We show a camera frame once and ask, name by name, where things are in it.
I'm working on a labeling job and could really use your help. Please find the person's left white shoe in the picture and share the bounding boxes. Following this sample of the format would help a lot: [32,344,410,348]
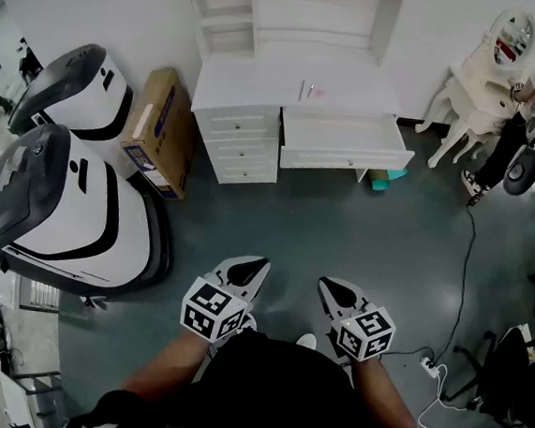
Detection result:
[236,312,259,335]

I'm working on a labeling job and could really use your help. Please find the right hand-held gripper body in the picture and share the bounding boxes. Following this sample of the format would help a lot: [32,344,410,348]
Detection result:
[328,299,399,365]

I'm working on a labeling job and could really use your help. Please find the white desk with hutch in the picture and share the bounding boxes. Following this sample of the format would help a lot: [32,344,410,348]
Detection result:
[165,0,430,203]

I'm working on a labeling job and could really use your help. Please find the white black robot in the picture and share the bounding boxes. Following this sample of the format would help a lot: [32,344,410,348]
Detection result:
[6,36,139,147]
[0,119,185,306]

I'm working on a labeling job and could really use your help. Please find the cream vanity table with mirror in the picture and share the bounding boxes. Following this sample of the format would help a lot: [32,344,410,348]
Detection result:
[410,0,535,178]

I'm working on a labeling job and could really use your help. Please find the grey oval device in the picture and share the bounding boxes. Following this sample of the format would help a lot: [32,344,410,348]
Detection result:
[502,141,535,198]

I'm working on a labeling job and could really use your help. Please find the black office chair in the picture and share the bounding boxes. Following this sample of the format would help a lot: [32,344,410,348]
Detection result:
[443,317,535,428]

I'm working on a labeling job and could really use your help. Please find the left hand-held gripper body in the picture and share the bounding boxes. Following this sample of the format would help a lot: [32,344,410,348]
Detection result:
[178,265,258,347]

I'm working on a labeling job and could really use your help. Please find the brown cardboard box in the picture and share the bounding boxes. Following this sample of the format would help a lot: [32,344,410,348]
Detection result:
[115,63,205,202]

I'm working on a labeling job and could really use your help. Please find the teal roll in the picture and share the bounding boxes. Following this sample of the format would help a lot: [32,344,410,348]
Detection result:
[367,166,409,195]

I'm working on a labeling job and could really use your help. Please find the person's left forearm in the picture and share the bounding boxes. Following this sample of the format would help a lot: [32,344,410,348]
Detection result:
[121,324,213,401]

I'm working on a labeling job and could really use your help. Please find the white cable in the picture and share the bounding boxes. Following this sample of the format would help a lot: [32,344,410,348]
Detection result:
[415,362,452,428]

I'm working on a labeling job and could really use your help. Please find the person's right forearm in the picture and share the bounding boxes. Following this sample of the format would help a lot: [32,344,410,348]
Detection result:
[345,355,424,428]

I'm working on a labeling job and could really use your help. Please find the black floor cable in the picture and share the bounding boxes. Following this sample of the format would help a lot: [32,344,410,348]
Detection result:
[394,196,482,369]

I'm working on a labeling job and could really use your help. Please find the small white drawer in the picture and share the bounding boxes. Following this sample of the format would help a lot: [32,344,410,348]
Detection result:
[206,153,279,189]
[201,131,280,166]
[194,102,281,147]

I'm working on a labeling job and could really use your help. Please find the white power strip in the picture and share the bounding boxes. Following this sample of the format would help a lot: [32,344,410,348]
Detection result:
[418,356,443,379]

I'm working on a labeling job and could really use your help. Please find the large white drawer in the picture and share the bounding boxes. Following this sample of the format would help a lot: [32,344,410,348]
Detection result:
[275,103,419,182]

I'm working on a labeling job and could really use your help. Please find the person's black clothing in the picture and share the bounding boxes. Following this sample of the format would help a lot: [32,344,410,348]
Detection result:
[66,312,477,428]

